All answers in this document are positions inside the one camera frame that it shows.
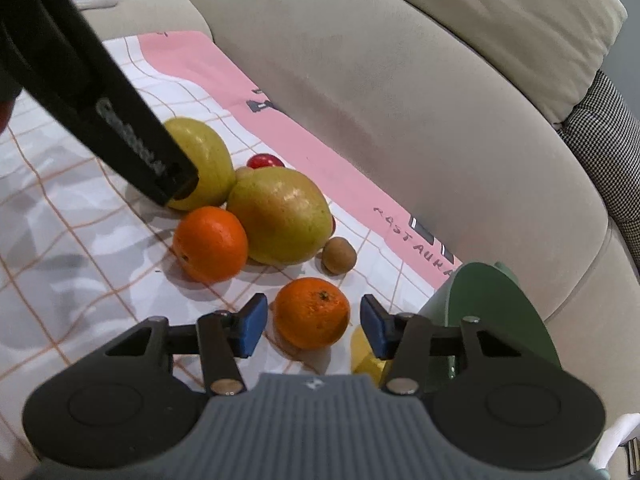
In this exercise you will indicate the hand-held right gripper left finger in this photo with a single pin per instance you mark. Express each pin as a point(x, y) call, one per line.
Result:
point(252, 327)

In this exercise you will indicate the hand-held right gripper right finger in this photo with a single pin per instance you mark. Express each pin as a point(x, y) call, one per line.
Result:
point(374, 327)

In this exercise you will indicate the orange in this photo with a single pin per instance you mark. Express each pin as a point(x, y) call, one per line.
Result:
point(210, 245)
point(311, 314)

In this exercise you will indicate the brown kiwi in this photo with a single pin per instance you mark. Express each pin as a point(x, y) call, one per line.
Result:
point(339, 256)
point(244, 174)

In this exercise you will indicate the red cherry tomato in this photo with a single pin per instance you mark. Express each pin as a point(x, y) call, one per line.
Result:
point(265, 161)
point(333, 225)

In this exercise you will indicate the yellow fruits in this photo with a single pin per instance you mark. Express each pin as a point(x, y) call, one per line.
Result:
point(282, 217)

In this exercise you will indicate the green bowl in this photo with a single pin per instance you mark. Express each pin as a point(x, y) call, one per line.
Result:
point(500, 310)

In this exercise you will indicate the pink checkered printed mat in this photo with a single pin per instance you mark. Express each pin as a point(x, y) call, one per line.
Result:
point(90, 240)

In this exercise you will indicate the beige sofa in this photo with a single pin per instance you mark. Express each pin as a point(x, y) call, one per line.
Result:
point(400, 110)

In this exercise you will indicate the dark striped object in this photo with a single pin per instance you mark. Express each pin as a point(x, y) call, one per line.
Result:
point(634, 452)

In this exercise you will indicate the houndstooth cushion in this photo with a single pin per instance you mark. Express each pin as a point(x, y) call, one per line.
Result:
point(607, 150)

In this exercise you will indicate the beige pillow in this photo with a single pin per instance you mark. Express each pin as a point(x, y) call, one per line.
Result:
point(505, 25)

